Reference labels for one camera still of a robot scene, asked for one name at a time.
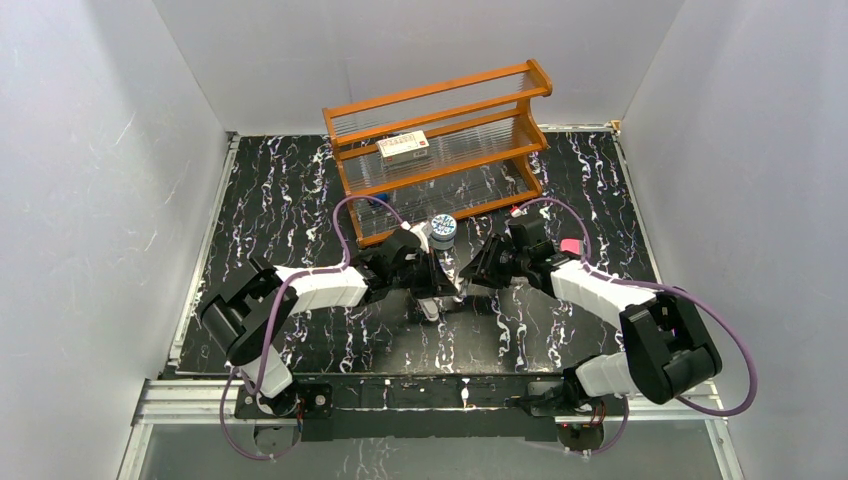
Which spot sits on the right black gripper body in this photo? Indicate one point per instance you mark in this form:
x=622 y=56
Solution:
x=500 y=261

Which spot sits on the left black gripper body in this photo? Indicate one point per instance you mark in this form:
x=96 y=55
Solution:
x=431 y=273

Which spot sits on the white stapler part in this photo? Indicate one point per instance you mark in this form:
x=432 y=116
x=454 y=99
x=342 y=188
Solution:
x=430 y=309

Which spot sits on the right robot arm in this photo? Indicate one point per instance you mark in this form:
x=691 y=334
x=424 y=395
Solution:
x=667 y=348

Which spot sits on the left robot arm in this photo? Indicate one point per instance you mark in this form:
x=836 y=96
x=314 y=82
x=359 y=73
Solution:
x=248 y=312

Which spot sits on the pink tape measure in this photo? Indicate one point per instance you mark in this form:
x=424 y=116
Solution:
x=572 y=246

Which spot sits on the round patterned tape roll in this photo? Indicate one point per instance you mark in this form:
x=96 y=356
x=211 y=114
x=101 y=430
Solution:
x=443 y=231

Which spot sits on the white red staple box on shelf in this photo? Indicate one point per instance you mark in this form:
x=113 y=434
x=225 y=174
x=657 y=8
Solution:
x=403 y=148

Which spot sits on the orange wooden shelf rack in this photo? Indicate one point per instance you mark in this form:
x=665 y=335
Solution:
x=481 y=133

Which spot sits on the black base bar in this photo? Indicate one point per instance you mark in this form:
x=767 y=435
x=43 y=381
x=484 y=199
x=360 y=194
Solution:
x=535 y=408

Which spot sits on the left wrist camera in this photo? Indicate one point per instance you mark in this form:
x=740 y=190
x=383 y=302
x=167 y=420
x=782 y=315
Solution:
x=422 y=232

